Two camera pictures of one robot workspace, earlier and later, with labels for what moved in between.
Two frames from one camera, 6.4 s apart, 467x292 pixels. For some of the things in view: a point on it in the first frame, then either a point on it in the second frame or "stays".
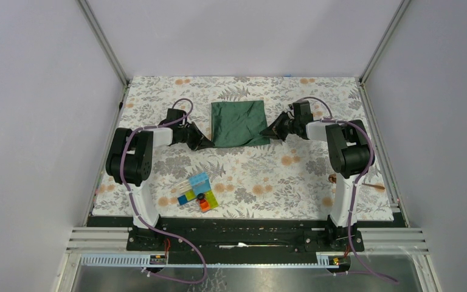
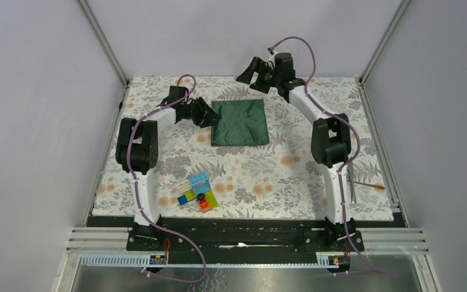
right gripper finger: (278, 129) -> (260, 86)
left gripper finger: (196, 139) -> (211, 116)
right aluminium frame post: (385, 41) stays
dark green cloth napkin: (238, 123) stays
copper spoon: (333, 179) stays
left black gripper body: (184, 133) -> (193, 111)
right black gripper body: (292, 126) -> (266, 75)
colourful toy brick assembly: (197, 187) stays
